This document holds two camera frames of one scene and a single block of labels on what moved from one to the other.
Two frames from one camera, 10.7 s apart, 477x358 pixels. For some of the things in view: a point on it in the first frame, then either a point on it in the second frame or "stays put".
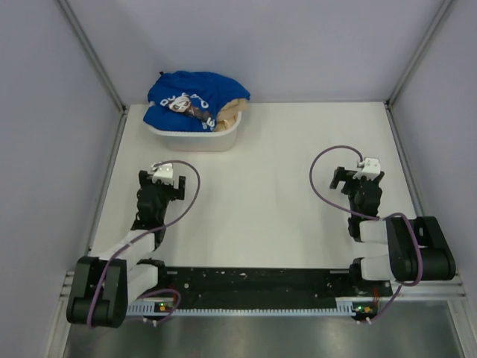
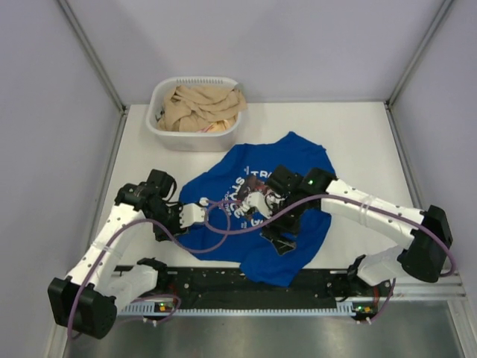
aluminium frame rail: x=432 y=292 stays put
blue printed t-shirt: x=185 y=101 -> x=247 y=221
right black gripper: x=340 y=174 -> x=273 y=231
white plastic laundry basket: x=177 y=141 stays put
